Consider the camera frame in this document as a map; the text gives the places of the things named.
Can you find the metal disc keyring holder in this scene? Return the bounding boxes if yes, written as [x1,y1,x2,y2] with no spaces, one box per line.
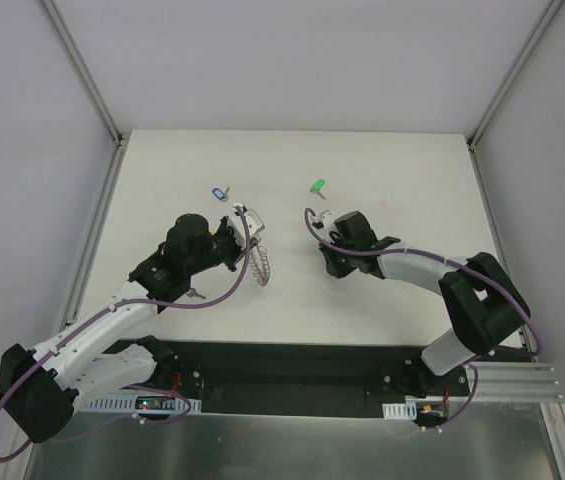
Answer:
[249,244,271,287]

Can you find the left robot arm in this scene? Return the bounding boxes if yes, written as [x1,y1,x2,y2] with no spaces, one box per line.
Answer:
[0,204,264,444]

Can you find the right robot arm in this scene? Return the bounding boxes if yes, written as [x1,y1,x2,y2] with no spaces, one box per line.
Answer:
[304,208,531,398]

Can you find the key with yellow tag lower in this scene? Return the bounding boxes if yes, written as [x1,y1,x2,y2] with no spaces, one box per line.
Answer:
[186,288,206,300]

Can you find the key with blue outlined tag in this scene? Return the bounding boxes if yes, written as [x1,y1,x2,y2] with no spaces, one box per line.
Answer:
[211,187,230,202]

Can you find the key with green tag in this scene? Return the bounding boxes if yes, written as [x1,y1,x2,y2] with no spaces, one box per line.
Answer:
[310,179,326,200]

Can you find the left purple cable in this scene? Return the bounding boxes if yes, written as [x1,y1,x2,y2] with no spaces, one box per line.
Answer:
[0,204,253,465]

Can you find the purple cable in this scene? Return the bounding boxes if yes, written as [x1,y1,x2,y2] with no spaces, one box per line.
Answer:
[303,207,546,439]
[0,204,253,465]

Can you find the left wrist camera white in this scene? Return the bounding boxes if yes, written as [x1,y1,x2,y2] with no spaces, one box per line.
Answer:
[227,203,265,249]

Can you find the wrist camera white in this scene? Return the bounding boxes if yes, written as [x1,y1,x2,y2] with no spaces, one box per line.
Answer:
[310,210,338,231]
[227,203,265,249]

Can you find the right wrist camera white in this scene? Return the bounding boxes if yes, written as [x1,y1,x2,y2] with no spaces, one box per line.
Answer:
[310,210,338,231]

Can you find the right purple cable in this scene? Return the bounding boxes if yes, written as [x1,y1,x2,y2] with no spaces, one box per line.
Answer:
[303,207,546,439]

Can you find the left aluminium frame post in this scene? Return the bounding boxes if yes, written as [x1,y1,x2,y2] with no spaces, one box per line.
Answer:
[37,0,124,146]

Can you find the aluminium frame post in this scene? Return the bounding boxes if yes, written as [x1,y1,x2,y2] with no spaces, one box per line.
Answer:
[467,0,565,152]
[37,0,124,146]

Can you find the right aluminium frame post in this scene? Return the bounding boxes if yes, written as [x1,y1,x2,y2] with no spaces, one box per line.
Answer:
[467,0,565,152]

